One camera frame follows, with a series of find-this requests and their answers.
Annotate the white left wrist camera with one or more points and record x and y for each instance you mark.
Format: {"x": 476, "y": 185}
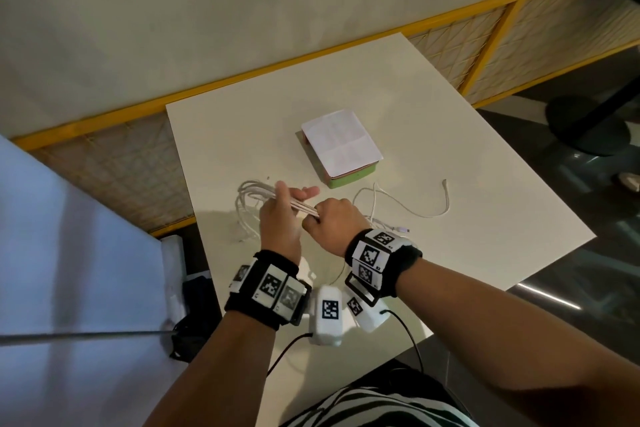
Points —
{"x": 325, "y": 334}

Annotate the person's right forearm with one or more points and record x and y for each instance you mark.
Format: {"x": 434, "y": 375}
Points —
{"x": 500, "y": 336}

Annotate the black bag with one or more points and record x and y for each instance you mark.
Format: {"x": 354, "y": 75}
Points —
{"x": 197, "y": 321}

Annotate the person's left hand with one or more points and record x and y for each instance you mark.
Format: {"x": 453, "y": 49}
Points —
{"x": 280, "y": 226}

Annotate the white folded paper sheet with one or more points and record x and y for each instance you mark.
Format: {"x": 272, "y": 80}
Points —
{"x": 340, "y": 141}

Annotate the black table pedestal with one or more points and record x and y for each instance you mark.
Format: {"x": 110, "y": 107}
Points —
{"x": 585, "y": 131}

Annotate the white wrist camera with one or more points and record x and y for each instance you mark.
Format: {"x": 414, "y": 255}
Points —
{"x": 372, "y": 321}
{"x": 325, "y": 334}

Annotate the black right marker wristband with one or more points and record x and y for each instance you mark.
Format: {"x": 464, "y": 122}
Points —
{"x": 407, "y": 261}

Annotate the black left marker wristband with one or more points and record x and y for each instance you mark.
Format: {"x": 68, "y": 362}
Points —
{"x": 245, "y": 309}

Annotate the person's right hand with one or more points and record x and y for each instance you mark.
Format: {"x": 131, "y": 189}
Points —
{"x": 337, "y": 226}

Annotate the grey metal rod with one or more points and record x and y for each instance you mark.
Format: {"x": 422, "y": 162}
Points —
{"x": 75, "y": 337}

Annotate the person's left forearm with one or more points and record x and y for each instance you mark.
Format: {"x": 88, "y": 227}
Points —
{"x": 215, "y": 376}

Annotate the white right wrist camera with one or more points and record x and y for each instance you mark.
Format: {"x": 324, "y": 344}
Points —
{"x": 372, "y": 321}

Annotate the yellow framed mesh partition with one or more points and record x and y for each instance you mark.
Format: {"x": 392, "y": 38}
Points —
{"x": 560, "y": 36}

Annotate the white table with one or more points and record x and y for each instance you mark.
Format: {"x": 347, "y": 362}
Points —
{"x": 240, "y": 141}

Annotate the person's black trousers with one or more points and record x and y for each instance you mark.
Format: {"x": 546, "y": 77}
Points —
{"x": 400, "y": 374}

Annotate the black white striped shirt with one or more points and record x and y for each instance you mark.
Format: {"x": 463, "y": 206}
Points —
{"x": 380, "y": 411}

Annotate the black marker wristband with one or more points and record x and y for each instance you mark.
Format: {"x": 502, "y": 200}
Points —
{"x": 245, "y": 309}
{"x": 407, "y": 261}

